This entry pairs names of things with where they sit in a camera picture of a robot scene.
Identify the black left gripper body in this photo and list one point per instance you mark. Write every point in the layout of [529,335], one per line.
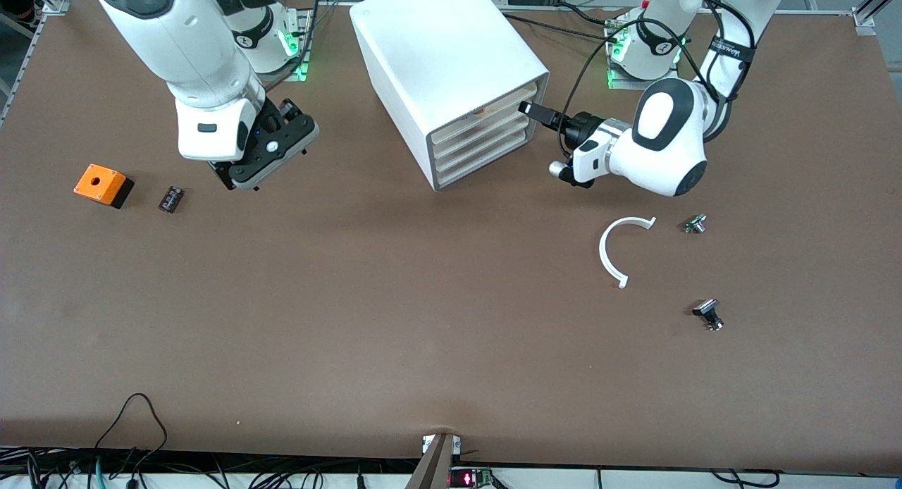
[579,126]

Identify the white plastic drawer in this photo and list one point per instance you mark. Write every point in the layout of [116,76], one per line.
[479,159]
[479,145]
[458,127]
[479,131]

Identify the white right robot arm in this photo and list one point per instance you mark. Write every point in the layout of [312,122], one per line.
[183,38]

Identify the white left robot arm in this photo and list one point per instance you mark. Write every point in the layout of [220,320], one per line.
[669,144]

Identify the white drawer cabinet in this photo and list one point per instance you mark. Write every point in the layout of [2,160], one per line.
[437,45]

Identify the black cylindrical capacitor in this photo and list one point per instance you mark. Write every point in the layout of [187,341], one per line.
[171,199]

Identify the silver metal fitting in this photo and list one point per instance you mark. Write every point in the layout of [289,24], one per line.
[695,225]

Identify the orange box with hole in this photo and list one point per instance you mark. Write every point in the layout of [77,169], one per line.
[99,182]

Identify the red display circuit board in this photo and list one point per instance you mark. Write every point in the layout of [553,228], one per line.
[468,478]

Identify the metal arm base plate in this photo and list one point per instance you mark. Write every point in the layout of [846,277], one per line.
[645,85]
[292,76]

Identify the white semicircular bracket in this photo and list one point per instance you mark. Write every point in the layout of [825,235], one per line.
[602,253]

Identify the wooden post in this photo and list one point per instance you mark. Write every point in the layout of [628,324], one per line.
[433,468]

